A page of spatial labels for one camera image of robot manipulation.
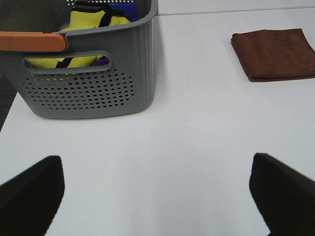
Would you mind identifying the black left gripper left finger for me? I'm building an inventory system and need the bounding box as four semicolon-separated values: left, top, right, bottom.
0;156;65;236

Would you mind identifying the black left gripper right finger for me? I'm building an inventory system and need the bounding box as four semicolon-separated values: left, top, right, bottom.
249;153;315;236

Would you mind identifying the brown towel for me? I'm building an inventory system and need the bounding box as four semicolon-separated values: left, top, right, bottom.
231;29;315;82

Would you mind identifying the grey perforated plastic basket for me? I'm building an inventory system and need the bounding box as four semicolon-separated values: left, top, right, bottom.
0;0;158;119

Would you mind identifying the yellow cloth in basket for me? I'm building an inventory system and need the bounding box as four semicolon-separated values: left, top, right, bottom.
27;7;130;68

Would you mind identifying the blue cloth in basket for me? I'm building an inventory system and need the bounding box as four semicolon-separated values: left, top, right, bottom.
94;2;136;66

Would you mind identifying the orange basket handle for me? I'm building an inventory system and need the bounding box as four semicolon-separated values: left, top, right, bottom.
0;31;66;52

